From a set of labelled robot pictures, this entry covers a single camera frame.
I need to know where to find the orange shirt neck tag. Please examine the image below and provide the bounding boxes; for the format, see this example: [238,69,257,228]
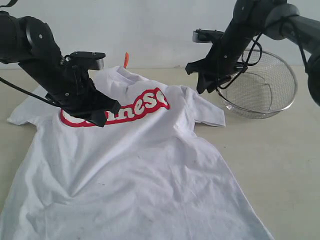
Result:
[123,52,130,69]

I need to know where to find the round metal wire mesh basket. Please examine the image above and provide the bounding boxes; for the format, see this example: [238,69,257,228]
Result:
[217,49,298,119]

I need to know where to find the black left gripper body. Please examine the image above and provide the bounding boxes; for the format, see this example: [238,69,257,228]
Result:
[44,72,120,116]

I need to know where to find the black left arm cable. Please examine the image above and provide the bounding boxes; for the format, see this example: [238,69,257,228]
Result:
[0,0,61,107]

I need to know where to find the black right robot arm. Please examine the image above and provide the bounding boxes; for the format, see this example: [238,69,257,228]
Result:
[185,0,320,104]

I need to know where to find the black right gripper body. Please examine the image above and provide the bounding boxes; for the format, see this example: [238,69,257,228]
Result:
[185,42,247,86]

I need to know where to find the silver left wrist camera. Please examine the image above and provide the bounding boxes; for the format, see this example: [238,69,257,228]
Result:
[64,51,106,71]

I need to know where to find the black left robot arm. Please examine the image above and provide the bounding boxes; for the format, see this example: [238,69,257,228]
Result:
[0,11,121,127]

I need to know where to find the white t-shirt with red logo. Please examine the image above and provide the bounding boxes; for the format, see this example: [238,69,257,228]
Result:
[0,66,272,240]

